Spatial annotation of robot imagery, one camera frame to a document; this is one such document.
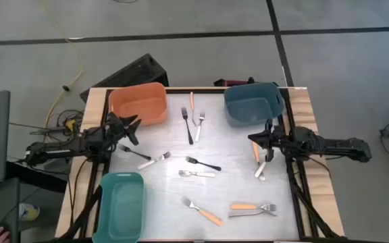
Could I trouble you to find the yellow cable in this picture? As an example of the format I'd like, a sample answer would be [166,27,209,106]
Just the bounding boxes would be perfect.
[41,0,84,142]

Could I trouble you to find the dark blue plastic bin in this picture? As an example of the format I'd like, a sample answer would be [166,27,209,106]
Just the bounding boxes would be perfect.
[224,82,285,128]

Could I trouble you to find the orange plastic bin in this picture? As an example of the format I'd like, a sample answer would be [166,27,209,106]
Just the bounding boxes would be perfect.
[108,82,169,128]

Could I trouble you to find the black mesh equipment case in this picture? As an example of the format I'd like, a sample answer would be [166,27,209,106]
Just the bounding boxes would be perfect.
[79,53,170,103]

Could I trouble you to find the orange-handled fork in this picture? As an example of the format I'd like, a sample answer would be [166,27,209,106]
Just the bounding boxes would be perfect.
[181,196,224,227]
[230,202,278,213]
[189,91,198,128]
[251,140,267,182]

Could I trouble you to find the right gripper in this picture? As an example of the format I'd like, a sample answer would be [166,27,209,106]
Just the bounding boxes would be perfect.
[247,124,287,151]

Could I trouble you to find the all-silver fork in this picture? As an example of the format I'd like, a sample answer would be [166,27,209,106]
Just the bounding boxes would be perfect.
[227,209,278,219]

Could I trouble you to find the white and yellow can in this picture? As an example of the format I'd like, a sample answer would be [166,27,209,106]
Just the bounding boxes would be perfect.
[18,202,41,222]

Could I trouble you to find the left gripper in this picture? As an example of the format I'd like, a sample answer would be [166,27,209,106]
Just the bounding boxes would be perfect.
[105,111,143,144]

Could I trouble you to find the dark red device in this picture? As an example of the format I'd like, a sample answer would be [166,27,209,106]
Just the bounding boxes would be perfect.
[213,76,256,88]

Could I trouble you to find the black fork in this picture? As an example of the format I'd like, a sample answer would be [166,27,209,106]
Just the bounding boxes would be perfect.
[180,106,195,146]
[184,155,222,171]
[118,144,152,161]

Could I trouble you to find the white-handled fork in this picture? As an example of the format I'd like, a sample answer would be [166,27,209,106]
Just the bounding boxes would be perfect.
[136,151,172,171]
[178,169,217,179]
[194,110,206,143]
[253,160,267,179]

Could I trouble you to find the teal plastic bin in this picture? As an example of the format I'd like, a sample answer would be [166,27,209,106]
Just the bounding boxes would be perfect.
[92,171,147,243]

